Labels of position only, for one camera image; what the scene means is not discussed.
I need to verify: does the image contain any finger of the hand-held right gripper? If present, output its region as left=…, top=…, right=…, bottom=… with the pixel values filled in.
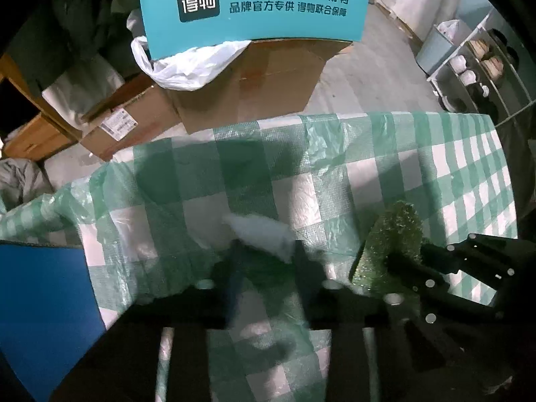
left=387, top=252, right=452, bottom=299
left=421, top=233, right=518, bottom=280

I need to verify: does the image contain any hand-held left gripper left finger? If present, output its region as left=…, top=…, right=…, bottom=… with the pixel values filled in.
left=52, top=239, right=250, bottom=402

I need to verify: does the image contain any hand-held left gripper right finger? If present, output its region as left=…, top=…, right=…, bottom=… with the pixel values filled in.
left=293, top=239, right=465, bottom=402

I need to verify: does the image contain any green scouring pad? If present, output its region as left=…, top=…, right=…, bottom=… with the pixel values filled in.
left=349, top=201, right=423, bottom=298

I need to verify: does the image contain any white fluffy cloth piece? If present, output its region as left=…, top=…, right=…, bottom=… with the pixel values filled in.
left=222, top=213, right=294, bottom=265

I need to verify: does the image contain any blue-edged cardboard box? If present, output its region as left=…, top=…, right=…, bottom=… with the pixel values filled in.
left=0, top=241, right=106, bottom=402

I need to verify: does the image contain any green checked tablecloth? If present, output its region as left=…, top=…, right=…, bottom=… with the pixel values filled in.
left=0, top=111, right=520, bottom=402

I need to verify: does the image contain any shoe rack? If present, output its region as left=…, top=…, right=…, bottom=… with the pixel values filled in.
left=427, top=6, right=536, bottom=127

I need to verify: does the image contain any large brown cardboard box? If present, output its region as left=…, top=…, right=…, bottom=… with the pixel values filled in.
left=170, top=39, right=352, bottom=135

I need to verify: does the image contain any flat labelled cardboard box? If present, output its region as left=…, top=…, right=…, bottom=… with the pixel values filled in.
left=79, top=73, right=183, bottom=162

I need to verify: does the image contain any light blue trash bin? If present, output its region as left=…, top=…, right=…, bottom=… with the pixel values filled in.
left=416, top=20, right=461, bottom=78

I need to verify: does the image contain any white plastic bag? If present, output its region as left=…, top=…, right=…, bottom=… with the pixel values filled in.
left=126, top=8, right=252, bottom=92

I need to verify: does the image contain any white plastic cover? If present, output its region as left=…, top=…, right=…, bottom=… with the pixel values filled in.
left=42, top=65, right=126, bottom=131

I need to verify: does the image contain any teal printed box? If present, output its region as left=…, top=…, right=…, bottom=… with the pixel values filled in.
left=138, top=0, right=373, bottom=60

